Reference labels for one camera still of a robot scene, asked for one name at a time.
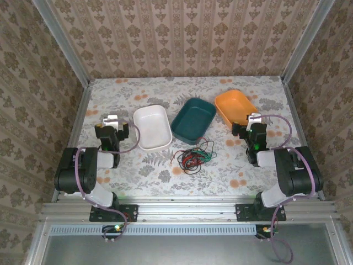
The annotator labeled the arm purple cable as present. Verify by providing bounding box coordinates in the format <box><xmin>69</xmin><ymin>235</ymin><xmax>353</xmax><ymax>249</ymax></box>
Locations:
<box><xmin>74</xmin><ymin>120</ymin><xmax>141</xmax><ymax>243</ymax></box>
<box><xmin>258</xmin><ymin>114</ymin><xmax>318</xmax><ymax>264</ymax></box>

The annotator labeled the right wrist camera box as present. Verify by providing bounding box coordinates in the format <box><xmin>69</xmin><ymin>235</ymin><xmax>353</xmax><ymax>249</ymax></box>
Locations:
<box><xmin>246</xmin><ymin>112</ymin><xmax>261</xmax><ymax>125</ymax></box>

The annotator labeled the grey metal sheet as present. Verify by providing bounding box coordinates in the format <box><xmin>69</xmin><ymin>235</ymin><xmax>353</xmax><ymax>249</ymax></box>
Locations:
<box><xmin>41</xmin><ymin>234</ymin><xmax>340</xmax><ymax>265</ymax></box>

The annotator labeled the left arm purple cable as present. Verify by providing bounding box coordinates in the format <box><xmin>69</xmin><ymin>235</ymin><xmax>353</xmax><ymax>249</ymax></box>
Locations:
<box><xmin>74</xmin><ymin>120</ymin><xmax>141</xmax><ymax>243</ymax></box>

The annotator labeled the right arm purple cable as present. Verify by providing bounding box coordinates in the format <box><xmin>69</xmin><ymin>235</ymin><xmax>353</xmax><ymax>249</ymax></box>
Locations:
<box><xmin>258</xmin><ymin>114</ymin><xmax>318</xmax><ymax>264</ymax></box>

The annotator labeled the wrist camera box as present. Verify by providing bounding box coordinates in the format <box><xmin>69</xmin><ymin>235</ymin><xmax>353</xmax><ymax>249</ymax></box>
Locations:
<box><xmin>246</xmin><ymin>112</ymin><xmax>261</xmax><ymax>125</ymax></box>
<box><xmin>103</xmin><ymin>115</ymin><xmax>119</xmax><ymax>129</ymax></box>

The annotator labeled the white plastic bin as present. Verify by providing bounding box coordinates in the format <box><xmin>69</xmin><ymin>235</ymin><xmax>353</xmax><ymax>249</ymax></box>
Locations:
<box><xmin>133</xmin><ymin>104</ymin><xmax>174</xmax><ymax>152</ymax></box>

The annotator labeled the black cable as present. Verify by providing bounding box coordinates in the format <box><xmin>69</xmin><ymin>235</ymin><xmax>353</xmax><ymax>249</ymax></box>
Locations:
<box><xmin>176</xmin><ymin>149</ymin><xmax>206</xmax><ymax>175</ymax></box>
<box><xmin>197</xmin><ymin>140</ymin><xmax>217</xmax><ymax>161</ymax></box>

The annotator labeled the orange plastic bin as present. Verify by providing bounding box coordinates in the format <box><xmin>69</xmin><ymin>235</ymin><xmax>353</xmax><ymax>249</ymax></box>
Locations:
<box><xmin>214</xmin><ymin>89</ymin><xmax>261</xmax><ymax>130</ymax></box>

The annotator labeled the green cable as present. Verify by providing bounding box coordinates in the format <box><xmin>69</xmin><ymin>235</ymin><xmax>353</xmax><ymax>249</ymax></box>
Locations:
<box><xmin>192</xmin><ymin>143</ymin><xmax>218</xmax><ymax>162</ymax></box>
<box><xmin>190</xmin><ymin>147</ymin><xmax>217</xmax><ymax>163</ymax></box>

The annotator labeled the small controller board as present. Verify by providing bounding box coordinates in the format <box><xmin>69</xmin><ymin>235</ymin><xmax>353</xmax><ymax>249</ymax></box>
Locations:
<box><xmin>101</xmin><ymin>225</ymin><xmax>125</xmax><ymax>240</ymax></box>
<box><xmin>255</xmin><ymin>225</ymin><xmax>280</xmax><ymax>240</ymax></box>

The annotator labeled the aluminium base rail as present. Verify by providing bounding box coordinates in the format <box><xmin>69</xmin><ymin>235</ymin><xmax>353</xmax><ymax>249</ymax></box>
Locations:
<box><xmin>41</xmin><ymin>200</ymin><xmax>339</xmax><ymax>221</ymax></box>

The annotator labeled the grey slotted cable duct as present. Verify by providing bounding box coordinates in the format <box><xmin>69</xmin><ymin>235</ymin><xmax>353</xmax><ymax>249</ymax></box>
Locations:
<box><xmin>49</xmin><ymin>223</ymin><xmax>257</xmax><ymax>237</ymax></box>

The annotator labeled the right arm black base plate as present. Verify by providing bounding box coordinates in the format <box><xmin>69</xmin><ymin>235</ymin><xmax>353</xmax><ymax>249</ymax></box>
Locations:
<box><xmin>236</xmin><ymin>203</ymin><xmax>287</xmax><ymax>222</ymax></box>

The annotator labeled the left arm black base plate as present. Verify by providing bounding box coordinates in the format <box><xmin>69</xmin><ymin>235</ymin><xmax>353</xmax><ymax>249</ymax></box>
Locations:
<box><xmin>89</xmin><ymin>203</ymin><xmax>138</xmax><ymax>223</ymax></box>

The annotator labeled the floral table cloth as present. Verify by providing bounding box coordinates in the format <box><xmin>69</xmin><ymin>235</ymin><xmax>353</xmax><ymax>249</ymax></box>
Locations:
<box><xmin>65</xmin><ymin>76</ymin><xmax>318</xmax><ymax>198</ymax></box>

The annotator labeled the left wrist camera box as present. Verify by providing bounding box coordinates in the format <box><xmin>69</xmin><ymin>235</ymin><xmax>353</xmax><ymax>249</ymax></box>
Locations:
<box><xmin>103</xmin><ymin>115</ymin><xmax>119</xmax><ymax>129</ymax></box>

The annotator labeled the teal plastic bin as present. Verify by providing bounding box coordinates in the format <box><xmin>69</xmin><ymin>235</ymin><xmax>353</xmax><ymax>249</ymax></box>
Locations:
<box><xmin>170</xmin><ymin>98</ymin><xmax>217</xmax><ymax>146</ymax></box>

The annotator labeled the aluminium frame post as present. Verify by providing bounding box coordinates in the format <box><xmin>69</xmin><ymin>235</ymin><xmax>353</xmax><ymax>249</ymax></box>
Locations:
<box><xmin>31</xmin><ymin>0</ymin><xmax>92</xmax><ymax>86</ymax></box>
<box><xmin>281</xmin><ymin>0</ymin><xmax>336</xmax><ymax>83</ymax></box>

